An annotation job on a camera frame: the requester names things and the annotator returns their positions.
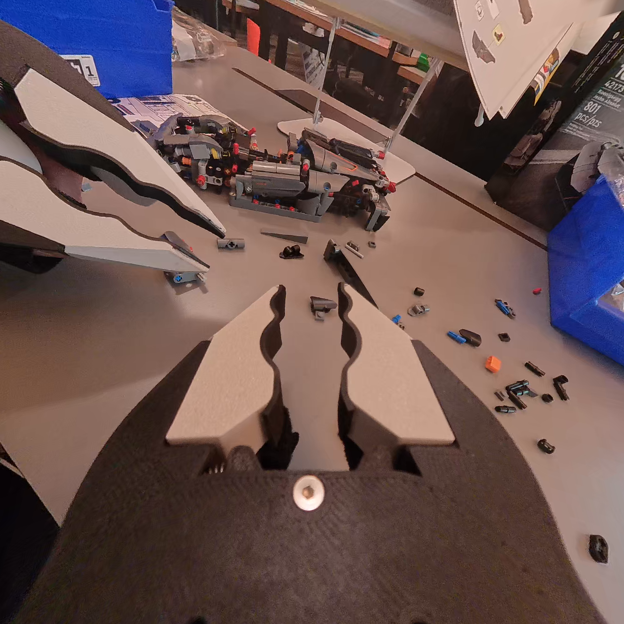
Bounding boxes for lego sticker sheet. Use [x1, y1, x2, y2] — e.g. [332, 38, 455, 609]
[109, 95, 250, 138]

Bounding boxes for white book stand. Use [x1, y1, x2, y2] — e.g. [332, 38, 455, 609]
[277, 17, 442, 184]

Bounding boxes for long dark grey lego beam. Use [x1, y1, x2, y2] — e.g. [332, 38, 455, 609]
[323, 238, 379, 309]

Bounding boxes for scattered small lego pieces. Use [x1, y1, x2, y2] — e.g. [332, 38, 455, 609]
[390, 287, 611, 565]

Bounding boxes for black lego set box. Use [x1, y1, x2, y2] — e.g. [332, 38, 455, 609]
[485, 12, 624, 233]

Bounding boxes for blue plastic storage bin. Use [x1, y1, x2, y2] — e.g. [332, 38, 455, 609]
[0, 0, 175, 101]
[546, 175, 624, 367]

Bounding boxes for grey pointed lego fin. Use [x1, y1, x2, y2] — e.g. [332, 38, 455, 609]
[163, 230, 196, 254]

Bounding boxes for dark grey lego fin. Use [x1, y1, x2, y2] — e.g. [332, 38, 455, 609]
[309, 295, 339, 322]

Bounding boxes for lego instruction booklet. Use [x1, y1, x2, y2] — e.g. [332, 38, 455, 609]
[452, 0, 577, 121]

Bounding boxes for lego car model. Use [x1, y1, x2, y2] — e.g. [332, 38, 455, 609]
[146, 114, 398, 233]

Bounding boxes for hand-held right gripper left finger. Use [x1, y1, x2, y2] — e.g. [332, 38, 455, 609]
[166, 285, 299, 471]

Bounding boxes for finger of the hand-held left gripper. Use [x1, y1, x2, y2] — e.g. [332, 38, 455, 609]
[14, 68, 227, 240]
[0, 119, 211, 275]

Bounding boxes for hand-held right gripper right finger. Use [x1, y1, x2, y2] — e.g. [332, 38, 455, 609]
[338, 283, 455, 471]

